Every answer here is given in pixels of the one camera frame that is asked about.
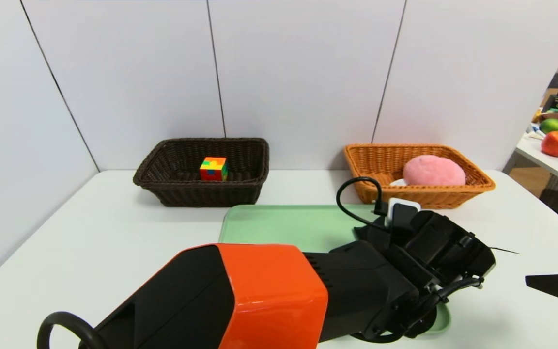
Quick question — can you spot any black looped left camera cable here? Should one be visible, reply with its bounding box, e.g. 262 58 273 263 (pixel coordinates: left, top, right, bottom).
336 177 389 229

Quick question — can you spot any pink plush peach toy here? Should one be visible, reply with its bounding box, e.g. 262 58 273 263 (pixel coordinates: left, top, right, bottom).
389 155 467 188

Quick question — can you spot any light green plastic tray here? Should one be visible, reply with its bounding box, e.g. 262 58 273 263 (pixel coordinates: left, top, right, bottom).
218 204 452 335

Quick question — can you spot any dark brown wicker basket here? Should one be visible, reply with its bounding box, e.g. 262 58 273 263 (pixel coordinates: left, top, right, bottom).
133 138 270 208

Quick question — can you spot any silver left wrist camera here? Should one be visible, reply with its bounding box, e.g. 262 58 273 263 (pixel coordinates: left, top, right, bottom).
387 197 421 229

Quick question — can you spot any orange wicker basket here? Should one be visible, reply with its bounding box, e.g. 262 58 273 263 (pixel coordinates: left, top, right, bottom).
344 144 496 210

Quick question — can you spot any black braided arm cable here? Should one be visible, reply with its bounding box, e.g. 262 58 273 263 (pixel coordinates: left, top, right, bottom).
37 311 110 349

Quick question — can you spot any multicolour puzzle cube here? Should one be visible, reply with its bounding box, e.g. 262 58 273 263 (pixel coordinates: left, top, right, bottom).
200 156 230 182

